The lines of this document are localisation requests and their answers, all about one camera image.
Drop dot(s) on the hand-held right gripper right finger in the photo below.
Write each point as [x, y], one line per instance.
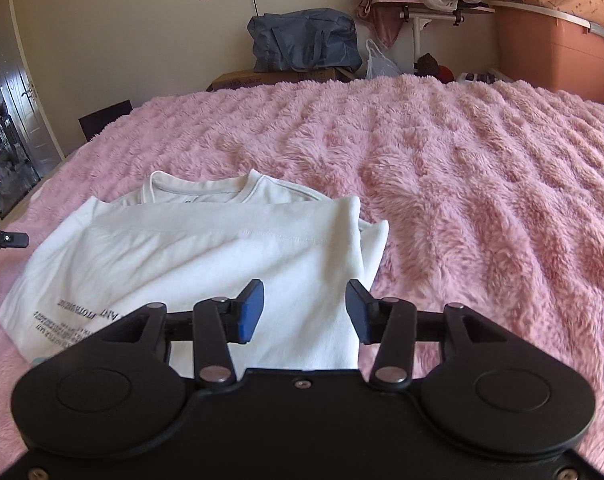
[359, 312]

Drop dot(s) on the white printed sweatshirt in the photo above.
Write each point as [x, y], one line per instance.
[232, 255]

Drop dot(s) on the white plastic bag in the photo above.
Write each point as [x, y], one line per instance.
[381, 62]

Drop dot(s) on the brown cardboard box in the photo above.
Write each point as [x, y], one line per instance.
[277, 80]

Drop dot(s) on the dark red toy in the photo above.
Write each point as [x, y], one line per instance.
[431, 66]

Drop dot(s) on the white door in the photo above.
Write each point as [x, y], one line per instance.
[29, 95]

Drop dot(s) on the blue duffel bag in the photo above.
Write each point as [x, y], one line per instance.
[302, 40]

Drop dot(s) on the white folding table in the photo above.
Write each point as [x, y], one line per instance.
[431, 10]

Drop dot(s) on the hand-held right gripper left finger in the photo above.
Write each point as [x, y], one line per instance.
[249, 310]

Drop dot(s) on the pink fluffy blanket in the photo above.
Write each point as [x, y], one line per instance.
[456, 200]

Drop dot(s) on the pink plastic storage box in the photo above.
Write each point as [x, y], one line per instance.
[551, 55]

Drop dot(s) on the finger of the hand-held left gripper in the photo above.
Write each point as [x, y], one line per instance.
[7, 240]

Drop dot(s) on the white power strip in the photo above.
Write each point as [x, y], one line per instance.
[479, 77]

